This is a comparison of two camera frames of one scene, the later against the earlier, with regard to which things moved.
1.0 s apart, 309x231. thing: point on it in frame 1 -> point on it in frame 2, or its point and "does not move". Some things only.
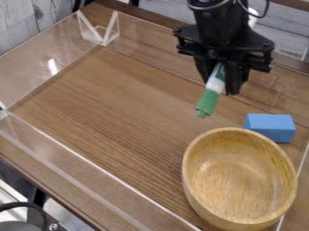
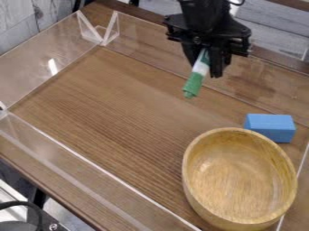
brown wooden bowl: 240,179 does not move
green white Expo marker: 210,93 -> 198,74
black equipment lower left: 39,219 does not move
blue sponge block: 274,125 does not move
